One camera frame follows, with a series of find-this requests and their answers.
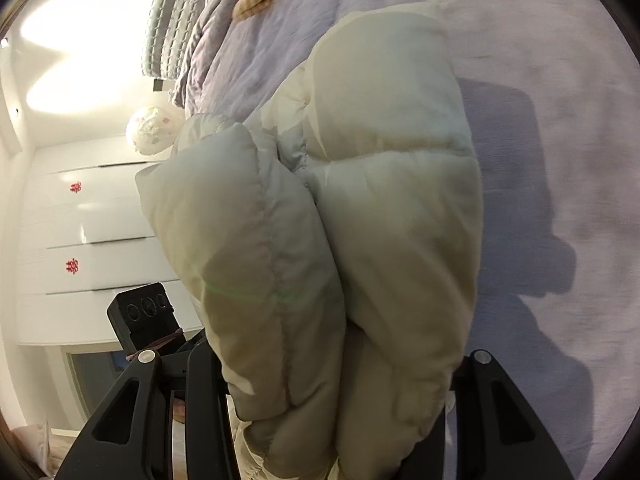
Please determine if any crumpled purple blanket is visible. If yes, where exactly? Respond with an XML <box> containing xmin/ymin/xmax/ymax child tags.
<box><xmin>171</xmin><ymin>0</ymin><xmax>238</xmax><ymax>111</ymax></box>

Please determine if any white puffer jacket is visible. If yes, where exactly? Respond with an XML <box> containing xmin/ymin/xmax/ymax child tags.
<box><xmin>135</xmin><ymin>2</ymin><xmax>483</xmax><ymax>480</ymax></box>

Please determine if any grey quilted headboard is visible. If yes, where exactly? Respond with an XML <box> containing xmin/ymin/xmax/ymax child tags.
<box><xmin>142</xmin><ymin>0</ymin><xmax>217</xmax><ymax>79</ymax></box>

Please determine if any white printed balloon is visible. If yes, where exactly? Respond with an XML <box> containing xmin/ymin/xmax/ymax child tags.
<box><xmin>125</xmin><ymin>104</ymin><xmax>186</xmax><ymax>157</ymax></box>

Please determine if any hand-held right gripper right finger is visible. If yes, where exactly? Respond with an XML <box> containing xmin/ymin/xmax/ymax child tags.
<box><xmin>400</xmin><ymin>349</ymin><xmax>576</xmax><ymax>480</ymax></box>

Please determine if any white wardrobe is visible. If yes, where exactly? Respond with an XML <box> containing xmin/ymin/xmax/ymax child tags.
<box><xmin>14</xmin><ymin>142</ymin><xmax>203</xmax><ymax>347</ymax></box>

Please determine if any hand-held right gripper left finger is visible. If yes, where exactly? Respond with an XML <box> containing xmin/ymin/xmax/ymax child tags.
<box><xmin>59</xmin><ymin>339</ymin><xmax>242</xmax><ymax>480</ymax></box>

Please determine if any purple bed cover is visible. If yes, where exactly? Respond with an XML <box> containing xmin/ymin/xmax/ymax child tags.
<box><xmin>185</xmin><ymin>0</ymin><xmax>637</xmax><ymax>480</ymax></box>

